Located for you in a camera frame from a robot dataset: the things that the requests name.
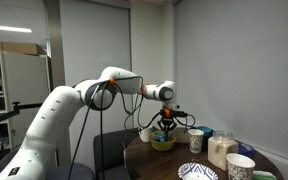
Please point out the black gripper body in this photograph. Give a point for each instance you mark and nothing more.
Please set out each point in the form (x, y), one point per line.
(168, 118)

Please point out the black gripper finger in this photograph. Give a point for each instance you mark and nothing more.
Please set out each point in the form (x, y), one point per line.
(171, 130)
(162, 130)

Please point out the blue plastic scoop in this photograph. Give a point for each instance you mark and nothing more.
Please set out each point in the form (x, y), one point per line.
(160, 137)

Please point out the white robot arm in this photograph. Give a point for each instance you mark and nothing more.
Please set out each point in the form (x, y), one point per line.
(60, 108)

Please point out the yellow-green bowl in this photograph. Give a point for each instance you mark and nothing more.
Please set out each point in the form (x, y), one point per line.
(162, 146)

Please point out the patterned paper cup front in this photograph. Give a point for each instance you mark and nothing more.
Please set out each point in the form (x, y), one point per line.
(195, 140)

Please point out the patterned paper cup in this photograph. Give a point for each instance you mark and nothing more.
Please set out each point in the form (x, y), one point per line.
(195, 140)
(240, 167)

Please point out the patterned paper cup back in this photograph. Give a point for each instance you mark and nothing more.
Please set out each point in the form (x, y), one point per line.
(240, 167)

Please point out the beige square box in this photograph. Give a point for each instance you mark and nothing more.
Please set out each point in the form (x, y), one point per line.
(181, 134)

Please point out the beige ceramic mug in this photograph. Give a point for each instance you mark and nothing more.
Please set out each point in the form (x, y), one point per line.
(144, 133)

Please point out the blue round container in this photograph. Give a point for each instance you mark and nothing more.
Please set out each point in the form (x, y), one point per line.
(208, 132)

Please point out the round wooden table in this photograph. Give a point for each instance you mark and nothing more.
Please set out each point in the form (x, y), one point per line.
(145, 163)

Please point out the dark grey chair right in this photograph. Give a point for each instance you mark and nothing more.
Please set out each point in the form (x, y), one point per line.
(109, 150)

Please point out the glass jar with powder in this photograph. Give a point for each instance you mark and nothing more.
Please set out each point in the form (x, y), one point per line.
(220, 144)

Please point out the dark blue lid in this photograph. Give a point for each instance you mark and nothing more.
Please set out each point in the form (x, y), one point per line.
(246, 150)

